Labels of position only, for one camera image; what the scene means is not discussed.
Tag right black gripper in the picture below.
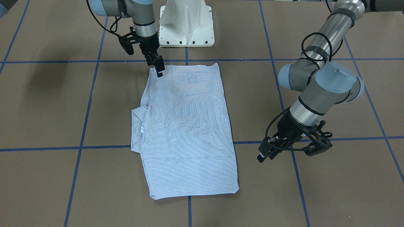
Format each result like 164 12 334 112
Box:
138 35 165 78

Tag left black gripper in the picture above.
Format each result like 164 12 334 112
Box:
257 112 311 163

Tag light blue striped shirt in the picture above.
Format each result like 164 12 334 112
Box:
131 63 239 200

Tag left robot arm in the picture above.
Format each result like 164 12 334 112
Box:
257 0 404 163

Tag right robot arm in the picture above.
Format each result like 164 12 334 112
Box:
86 0 165 78

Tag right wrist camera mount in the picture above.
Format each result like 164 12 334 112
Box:
118 26 141 55

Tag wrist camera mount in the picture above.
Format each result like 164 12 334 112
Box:
300 118 332 156
118 26 141 55

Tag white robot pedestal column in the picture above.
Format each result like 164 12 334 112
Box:
159 0 215 48

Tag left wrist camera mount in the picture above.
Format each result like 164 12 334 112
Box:
300 118 332 156

